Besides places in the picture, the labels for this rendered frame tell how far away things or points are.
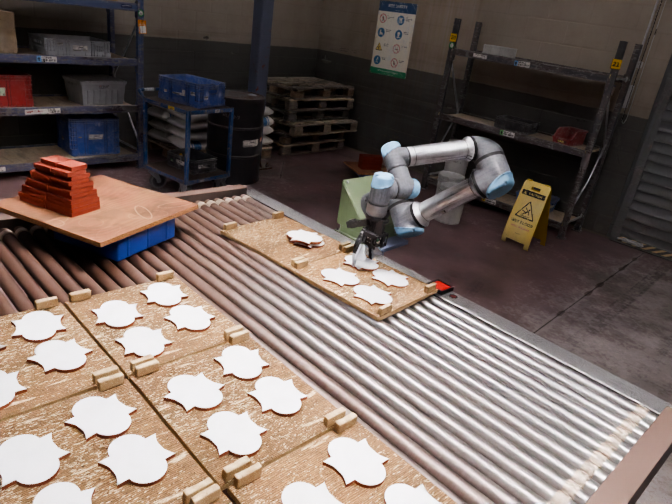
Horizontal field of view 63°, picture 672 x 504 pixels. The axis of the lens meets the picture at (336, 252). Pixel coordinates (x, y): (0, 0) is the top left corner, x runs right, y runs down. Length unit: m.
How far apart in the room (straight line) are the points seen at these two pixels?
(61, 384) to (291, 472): 0.58
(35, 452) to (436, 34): 6.68
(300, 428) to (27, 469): 0.54
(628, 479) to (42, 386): 1.33
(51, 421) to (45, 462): 0.13
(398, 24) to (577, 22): 2.27
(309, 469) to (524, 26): 6.04
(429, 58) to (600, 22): 2.02
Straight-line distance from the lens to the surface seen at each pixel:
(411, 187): 2.02
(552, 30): 6.67
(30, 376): 1.49
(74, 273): 1.99
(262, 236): 2.25
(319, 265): 2.05
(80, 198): 2.09
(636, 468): 1.51
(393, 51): 7.70
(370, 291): 1.90
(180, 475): 1.21
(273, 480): 1.20
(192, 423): 1.31
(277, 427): 1.31
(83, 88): 5.97
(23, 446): 1.30
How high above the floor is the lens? 1.80
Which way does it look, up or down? 23 degrees down
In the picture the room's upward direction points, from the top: 8 degrees clockwise
